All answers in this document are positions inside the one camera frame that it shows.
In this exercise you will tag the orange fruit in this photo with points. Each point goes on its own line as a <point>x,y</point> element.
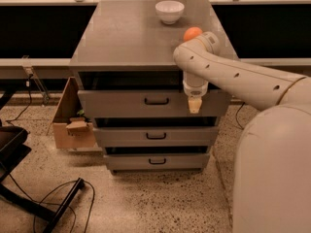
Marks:
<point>191,33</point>

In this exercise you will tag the grey bottom drawer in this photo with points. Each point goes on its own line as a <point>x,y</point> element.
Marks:
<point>128,162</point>

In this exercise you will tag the grey drawer cabinet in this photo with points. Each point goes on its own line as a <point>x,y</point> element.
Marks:
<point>127,47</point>

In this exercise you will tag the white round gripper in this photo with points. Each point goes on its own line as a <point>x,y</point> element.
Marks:
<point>195,89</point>

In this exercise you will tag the white ceramic bowl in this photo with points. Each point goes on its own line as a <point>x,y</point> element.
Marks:
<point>169,11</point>

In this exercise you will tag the grey top drawer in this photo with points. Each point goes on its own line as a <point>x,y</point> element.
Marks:
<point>150,103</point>

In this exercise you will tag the grey drawer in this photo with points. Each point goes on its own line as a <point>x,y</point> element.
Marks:
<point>150,103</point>
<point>128,162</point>
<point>155,136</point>

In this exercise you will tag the grey middle drawer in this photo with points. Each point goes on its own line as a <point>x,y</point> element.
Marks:
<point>155,136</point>

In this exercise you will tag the black stand base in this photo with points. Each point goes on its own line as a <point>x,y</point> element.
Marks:
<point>46,174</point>

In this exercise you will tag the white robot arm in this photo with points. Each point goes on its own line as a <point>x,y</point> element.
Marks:
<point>272,168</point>

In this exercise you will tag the brown cardboard box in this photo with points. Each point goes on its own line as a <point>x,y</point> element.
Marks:
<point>70,130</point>

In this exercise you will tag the grey railing beam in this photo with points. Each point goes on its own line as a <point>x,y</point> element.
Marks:
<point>44,68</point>

